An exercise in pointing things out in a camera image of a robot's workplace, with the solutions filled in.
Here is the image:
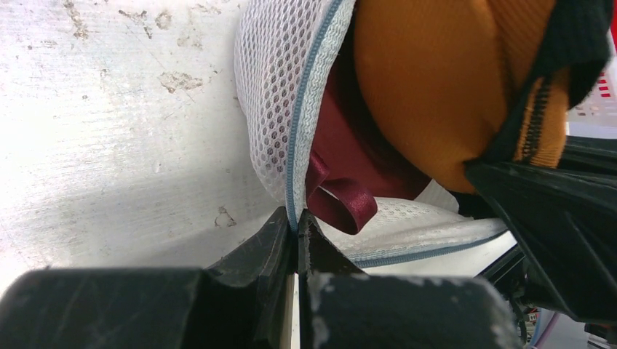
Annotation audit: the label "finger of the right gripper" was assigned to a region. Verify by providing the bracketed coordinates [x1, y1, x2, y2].
[466, 136, 616, 325]

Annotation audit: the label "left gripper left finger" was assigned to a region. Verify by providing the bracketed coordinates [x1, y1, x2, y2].
[1, 207, 295, 348]

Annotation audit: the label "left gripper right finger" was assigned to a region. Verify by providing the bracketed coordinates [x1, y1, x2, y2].
[298, 212, 522, 348]

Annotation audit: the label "maroon satin bra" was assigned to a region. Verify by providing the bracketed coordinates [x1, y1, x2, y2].
[306, 58, 430, 235]

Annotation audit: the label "orange bra black straps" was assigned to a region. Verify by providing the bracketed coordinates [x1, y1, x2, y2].
[354, 0, 616, 195]

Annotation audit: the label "blue-trim mesh laundry bag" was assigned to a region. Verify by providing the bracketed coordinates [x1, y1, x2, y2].
[234, 1, 507, 268]

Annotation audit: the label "white plastic basket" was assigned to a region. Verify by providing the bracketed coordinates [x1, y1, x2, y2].
[566, 32, 616, 139]

